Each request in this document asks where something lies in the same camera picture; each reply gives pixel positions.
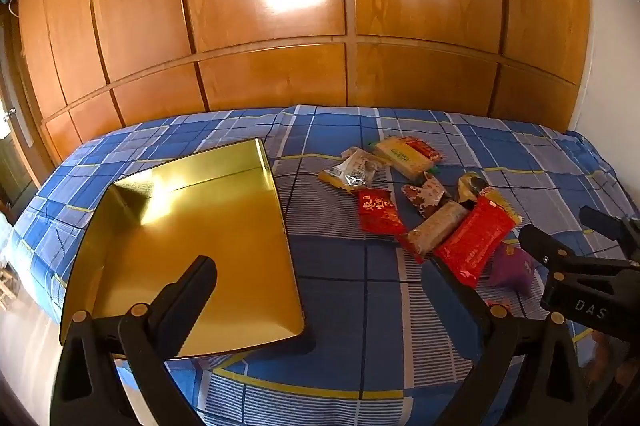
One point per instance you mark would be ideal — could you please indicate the slim red snack packet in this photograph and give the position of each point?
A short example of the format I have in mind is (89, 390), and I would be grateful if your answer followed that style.
(425, 148)

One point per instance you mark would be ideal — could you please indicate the blue plaid bed sheet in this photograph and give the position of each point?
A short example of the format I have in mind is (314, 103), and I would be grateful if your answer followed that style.
(350, 306)

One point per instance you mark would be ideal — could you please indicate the brown white candy packet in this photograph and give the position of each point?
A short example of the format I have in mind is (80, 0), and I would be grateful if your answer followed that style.
(425, 196)

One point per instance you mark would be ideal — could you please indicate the white clear snack packet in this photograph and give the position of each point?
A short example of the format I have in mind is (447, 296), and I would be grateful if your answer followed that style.
(352, 171)

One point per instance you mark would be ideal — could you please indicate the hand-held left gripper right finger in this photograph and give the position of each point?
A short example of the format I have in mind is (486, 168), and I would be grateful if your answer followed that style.
(450, 291)

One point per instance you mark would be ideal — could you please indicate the wooden wardrobe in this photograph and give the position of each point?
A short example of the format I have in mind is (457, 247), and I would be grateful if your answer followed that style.
(275, 70)

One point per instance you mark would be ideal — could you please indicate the gold black snack packet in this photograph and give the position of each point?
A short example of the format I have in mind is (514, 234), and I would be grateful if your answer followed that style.
(470, 188)

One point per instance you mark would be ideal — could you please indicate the golden metal tray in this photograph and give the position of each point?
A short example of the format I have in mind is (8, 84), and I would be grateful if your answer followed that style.
(225, 231)

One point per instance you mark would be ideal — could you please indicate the large red snack packet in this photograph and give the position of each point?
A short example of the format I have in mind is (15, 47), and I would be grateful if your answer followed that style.
(475, 241)

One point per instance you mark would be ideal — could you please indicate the person's right hand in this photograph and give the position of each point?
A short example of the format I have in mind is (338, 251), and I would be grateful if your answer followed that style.
(612, 358)

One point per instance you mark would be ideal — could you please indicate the yellow cracker packet green ends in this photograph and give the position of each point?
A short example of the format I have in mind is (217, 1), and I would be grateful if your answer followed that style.
(402, 155)

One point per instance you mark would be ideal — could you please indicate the beige rice bar packet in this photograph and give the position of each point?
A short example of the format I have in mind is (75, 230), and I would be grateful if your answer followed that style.
(435, 228)

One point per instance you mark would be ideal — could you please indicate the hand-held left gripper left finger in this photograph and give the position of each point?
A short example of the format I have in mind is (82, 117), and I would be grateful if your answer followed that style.
(192, 291)

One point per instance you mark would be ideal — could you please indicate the wooden door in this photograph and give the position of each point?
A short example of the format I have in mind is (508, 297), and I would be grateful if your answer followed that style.
(12, 155)

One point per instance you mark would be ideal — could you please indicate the purple snack packet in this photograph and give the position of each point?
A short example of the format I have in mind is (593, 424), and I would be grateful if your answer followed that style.
(515, 268)

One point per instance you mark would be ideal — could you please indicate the small red gold-print packet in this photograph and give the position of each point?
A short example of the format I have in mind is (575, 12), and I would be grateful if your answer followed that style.
(377, 211)

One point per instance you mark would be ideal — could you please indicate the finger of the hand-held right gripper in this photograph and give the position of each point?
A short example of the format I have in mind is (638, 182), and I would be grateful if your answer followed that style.
(607, 223)
(547, 248)

